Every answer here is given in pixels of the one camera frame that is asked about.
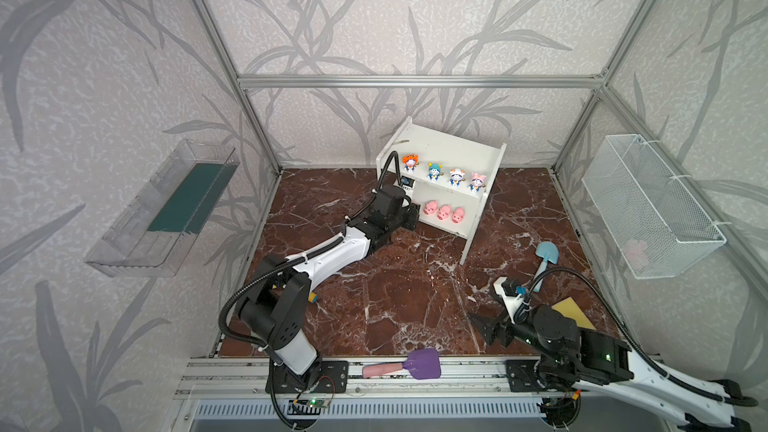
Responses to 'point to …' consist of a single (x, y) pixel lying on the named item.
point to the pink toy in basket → (637, 253)
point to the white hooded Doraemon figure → (456, 176)
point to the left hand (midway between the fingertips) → (419, 195)
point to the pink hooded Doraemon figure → (477, 182)
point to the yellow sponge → (569, 309)
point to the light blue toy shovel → (547, 251)
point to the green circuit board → (312, 402)
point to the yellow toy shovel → (311, 297)
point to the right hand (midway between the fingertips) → (479, 295)
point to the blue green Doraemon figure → (434, 171)
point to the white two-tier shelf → (448, 175)
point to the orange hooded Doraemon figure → (410, 160)
